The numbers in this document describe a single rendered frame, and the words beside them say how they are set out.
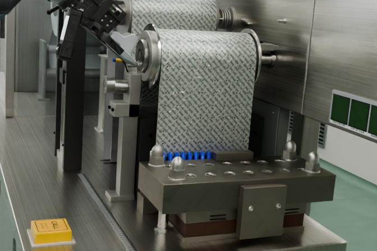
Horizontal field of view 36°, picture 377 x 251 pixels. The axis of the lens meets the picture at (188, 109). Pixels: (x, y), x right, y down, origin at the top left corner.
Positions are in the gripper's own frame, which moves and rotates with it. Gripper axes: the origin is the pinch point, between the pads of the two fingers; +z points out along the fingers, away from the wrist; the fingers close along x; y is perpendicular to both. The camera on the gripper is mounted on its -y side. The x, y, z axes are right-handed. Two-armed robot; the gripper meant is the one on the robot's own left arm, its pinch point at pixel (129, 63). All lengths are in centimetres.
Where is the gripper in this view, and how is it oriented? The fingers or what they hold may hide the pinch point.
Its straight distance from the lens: 132.5
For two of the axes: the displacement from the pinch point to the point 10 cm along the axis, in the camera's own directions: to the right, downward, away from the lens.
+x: -3.6, -1.9, 9.1
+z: 6.7, 6.3, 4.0
